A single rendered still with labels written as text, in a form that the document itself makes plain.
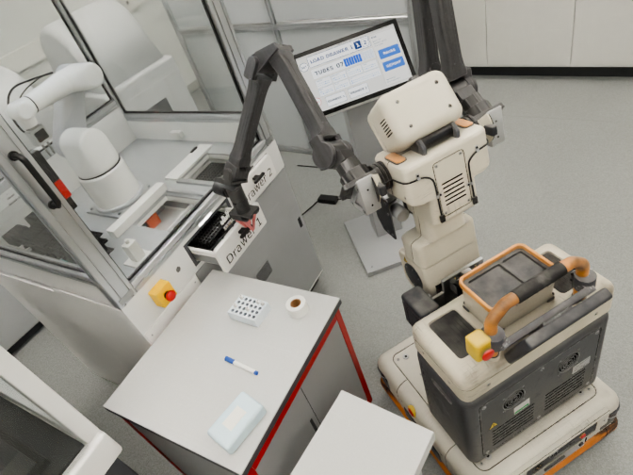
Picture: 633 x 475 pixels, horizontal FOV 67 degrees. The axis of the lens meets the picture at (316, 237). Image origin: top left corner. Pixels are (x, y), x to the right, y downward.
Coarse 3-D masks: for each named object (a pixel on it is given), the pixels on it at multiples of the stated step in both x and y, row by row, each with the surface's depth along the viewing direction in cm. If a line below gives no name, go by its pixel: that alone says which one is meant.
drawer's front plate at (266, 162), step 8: (264, 160) 210; (256, 168) 206; (264, 168) 211; (272, 168) 216; (248, 176) 203; (264, 176) 212; (272, 176) 217; (248, 184) 203; (256, 184) 208; (264, 184) 212; (248, 192) 204; (256, 192) 208; (248, 200) 204
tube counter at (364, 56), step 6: (360, 54) 218; (366, 54) 218; (372, 54) 218; (342, 60) 218; (348, 60) 218; (354, 60) 218; (360, 60) 218; (336, 66) 218; (342, 66) 218; (348, 66) 218
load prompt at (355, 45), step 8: (360, 40) 218; (368, 40) 218; (336, 48) 218; (344, 48) 218; (352, 48) 218; (360, 48) 218; (312, 56) 218; (320, 56) 218; (328, 56) 218; (336, 56) 218; (312, 64) 218
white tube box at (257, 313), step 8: (240, 304) 166; (248, 304) 166; (256, 304) 164; (264, 304) 163; (232, 312) 164; (240, 312) 164; (248, 312) 162; (256, 312) 162; (264, 312) 162; (240, 320) 165; (248, 320) 161; (256, 320) 160
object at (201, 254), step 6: (222, 210) 197; (228, 210) 195; (216, 246) 188; (192, 252) 182; (198, 252) 180; (204, 252) 178; (210, 252) 177; (198, 258) 183; (204, 258) 181; (210, 258) 179
